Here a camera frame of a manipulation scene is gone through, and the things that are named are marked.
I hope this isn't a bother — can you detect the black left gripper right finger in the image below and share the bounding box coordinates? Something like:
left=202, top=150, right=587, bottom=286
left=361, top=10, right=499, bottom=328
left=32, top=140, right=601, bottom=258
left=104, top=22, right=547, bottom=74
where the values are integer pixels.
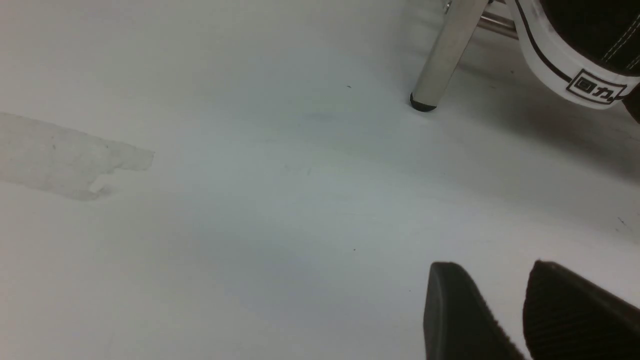
left=522, top=260, right=640, bottom=360

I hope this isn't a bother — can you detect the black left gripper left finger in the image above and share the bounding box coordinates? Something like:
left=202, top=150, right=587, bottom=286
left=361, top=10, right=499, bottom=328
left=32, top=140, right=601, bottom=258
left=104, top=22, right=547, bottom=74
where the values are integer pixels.
left=423, top=261, right=526, bottom=360

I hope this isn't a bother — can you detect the black canvas sneaker white sole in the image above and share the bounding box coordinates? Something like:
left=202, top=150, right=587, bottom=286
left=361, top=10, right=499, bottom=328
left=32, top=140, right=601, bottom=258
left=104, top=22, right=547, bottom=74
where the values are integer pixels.
left=506, top=0, right=640, bottom=121

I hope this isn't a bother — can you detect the stainless steel shoe rack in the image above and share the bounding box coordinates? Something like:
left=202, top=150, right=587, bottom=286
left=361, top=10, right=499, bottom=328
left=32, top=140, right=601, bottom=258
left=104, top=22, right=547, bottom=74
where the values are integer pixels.
left=409, top=0, right=518, bottom=113

